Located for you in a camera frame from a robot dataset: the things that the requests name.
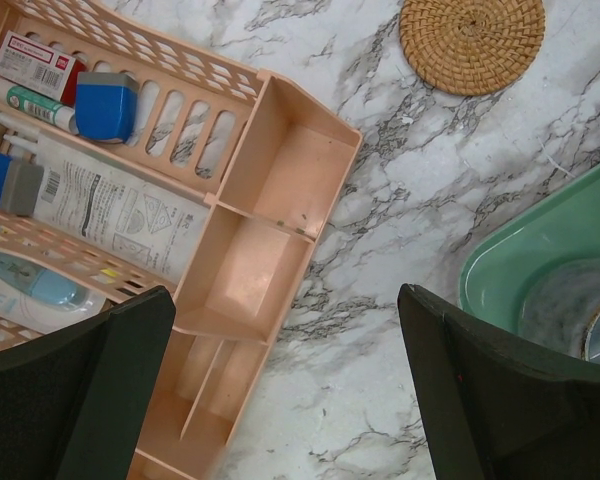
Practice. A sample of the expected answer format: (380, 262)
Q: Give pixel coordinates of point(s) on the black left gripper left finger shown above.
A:
(73, 402)

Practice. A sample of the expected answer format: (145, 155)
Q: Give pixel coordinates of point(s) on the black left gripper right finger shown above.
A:
(496, 406)

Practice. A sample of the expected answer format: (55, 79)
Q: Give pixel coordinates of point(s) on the green floral tray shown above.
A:
(561, 228)

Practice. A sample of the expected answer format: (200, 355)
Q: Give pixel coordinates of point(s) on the woven coaster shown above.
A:
(471, 48)

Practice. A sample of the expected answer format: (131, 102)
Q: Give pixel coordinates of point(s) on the grey ceramic mug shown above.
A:
(561, 311)

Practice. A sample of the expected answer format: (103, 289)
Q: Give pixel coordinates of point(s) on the light blue packaged tool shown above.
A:
(41, 299)

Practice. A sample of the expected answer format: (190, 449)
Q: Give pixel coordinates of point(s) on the white printed paper pack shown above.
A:
(110, 208)

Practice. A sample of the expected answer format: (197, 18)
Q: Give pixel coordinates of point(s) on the blue grey stamp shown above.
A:
(105, 106)
(20, 182)

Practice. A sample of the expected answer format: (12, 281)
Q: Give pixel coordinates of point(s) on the orange plastic file organizer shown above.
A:
(268, 162)

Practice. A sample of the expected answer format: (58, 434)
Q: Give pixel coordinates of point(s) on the white green glue tube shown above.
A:
(38, 106)

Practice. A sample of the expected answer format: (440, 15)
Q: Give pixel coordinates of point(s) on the white red small box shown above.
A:
(40, 68)

